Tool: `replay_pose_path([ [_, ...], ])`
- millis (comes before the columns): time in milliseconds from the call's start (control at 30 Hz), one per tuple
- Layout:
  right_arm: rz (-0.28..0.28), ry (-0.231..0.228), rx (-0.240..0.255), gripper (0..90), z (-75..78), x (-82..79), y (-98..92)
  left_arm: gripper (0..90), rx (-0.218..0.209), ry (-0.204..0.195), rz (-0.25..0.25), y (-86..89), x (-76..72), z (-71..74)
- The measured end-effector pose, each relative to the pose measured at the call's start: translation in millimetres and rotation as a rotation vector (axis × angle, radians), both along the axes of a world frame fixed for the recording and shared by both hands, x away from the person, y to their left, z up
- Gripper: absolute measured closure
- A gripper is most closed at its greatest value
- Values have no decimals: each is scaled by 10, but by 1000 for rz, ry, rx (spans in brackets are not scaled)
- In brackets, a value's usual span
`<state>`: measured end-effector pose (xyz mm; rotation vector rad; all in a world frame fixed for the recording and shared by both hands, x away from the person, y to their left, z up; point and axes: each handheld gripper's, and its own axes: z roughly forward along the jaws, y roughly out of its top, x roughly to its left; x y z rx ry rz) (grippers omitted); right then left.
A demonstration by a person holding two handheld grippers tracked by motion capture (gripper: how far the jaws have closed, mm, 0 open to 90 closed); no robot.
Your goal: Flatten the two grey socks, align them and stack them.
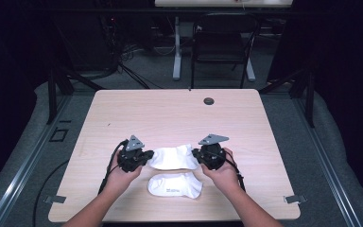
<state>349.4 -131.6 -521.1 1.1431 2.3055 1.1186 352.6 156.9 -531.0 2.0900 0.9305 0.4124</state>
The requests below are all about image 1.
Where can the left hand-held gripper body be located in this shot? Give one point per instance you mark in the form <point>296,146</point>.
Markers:
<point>132,159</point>

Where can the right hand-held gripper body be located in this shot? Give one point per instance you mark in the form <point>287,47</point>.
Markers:
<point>213,156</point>

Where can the plain white sock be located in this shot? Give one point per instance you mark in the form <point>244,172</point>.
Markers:
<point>173,157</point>

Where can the white sock with grey print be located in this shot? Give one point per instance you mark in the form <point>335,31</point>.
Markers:
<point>175,186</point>

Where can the person's left hand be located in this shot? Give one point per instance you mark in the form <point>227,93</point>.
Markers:
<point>119,179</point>

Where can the person's right hand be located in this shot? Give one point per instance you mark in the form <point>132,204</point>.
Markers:
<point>225,178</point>

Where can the black metal stand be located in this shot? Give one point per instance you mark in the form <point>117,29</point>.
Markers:
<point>52,94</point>
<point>310,101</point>

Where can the black folding chair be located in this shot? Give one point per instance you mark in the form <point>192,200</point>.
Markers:
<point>220,44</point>

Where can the dark equipment rack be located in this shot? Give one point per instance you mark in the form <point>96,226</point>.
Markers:
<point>85,41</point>

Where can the white desk with white legs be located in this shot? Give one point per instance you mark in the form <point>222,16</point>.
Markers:
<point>223,3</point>

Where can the grey metal table bracket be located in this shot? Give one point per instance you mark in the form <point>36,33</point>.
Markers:
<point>55,199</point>
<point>294,199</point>

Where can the aluminium floor rail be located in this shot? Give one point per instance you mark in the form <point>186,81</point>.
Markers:
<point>327,167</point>
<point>22,167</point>

